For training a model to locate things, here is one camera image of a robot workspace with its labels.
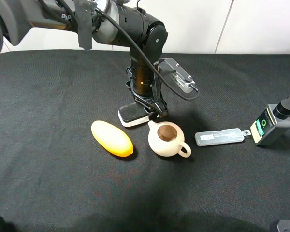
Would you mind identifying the cream ceramic teapot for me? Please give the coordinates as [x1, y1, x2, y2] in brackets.
[148, 121, 191, 158]

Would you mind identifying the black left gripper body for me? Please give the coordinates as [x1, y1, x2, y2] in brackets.
[126, 58, 164, 106]

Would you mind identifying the black and white board eraser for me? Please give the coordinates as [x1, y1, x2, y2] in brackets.
[118, 102, 159, 128]

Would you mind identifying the yellow orange mango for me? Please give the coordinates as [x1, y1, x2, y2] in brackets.
[91, 120, 134, 157]

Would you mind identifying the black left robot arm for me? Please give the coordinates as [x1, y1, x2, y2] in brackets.
[0, 0, 168, 117]

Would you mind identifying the black tablecloth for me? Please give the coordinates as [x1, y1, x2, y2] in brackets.
[0, 50, 290, 232]

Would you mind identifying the grey right robot base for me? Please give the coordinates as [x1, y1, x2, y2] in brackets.
[269, 220, 290, 232]

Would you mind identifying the black camera cable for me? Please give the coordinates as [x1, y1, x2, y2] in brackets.
[37, 0, 200, 101]

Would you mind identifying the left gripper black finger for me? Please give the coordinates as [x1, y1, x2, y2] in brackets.
[144, 107, 156, 114]
[155, 101, 169, 118]

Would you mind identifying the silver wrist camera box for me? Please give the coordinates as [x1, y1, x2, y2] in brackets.
[159, 58, 199, 94]

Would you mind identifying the grey bottle with black cap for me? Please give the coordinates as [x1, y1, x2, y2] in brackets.
[250, 95, 290, 146]

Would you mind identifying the grey flat plastic case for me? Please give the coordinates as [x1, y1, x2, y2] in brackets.
[194, 128, 251, 147]

